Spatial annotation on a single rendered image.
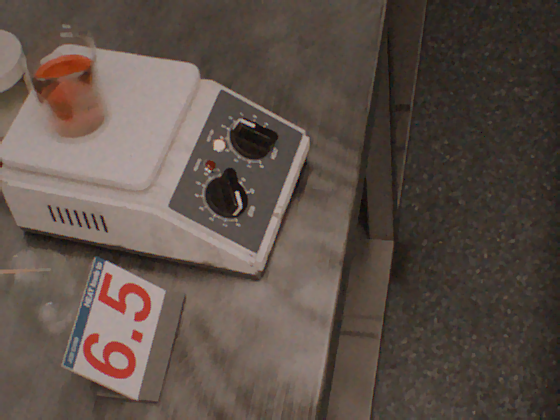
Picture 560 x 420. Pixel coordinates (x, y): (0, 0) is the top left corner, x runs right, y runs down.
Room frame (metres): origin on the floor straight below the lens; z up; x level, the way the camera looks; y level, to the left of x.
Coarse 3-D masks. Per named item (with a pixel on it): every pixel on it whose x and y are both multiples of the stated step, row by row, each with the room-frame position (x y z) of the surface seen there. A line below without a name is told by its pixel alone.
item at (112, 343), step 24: (120, 288) 0.51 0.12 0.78; (144, 288) 0.52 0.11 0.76; (96, 312) 0.49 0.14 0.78; (120, 312) 0.49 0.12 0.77; (144, 312) 0.50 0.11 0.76; (96, 336) 0.47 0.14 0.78; (120, 336) 0.48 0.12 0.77; (144, 336) 0.48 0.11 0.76; (96, 360) 0.45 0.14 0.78; (120, 360) 0.46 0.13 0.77; (120, 384) 0.44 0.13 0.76
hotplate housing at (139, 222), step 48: (192, 96) 0.65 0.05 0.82; (240, 96) 0.65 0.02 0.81; (192, 144) 0.60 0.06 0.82; (48, 192) 0.58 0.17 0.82; (96, 192) 0.57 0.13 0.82; (144, 192) 0.56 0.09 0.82; (288, 192) 0.58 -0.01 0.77; (96, 240) 0.57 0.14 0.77; (144, 240) 0.55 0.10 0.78; (192, 240) 0.53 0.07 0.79
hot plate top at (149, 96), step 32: (128, 64) 0.67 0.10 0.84; (160, 64) 0.67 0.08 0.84; (32, 96) 0.65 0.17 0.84; (128, 96) 0.64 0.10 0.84; (160, 96) 0.63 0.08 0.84; (32, 128) 0.62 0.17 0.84; (128, 128) 0.61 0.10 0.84; (160, 128) 0.60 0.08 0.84; (32, 160) 0.59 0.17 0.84; (64, 160) 0.58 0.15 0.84; (96, 160) 0.58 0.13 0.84; (128, 160) 0.58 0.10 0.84; (160, 160) 0.57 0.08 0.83
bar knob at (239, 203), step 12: (228, 168) 0.57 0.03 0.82; (216, 180) 0.57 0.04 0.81; (228, 180) 0.56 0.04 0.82; (216, 192) 0.56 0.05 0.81; (228, 192) 0.56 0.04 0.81; (240, 192) 0.55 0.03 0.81; (216, 204) 0.55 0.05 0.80; (228, 204) 0.55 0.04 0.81; (240, 204) 0.54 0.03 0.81; (228, 216) 0.55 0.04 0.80
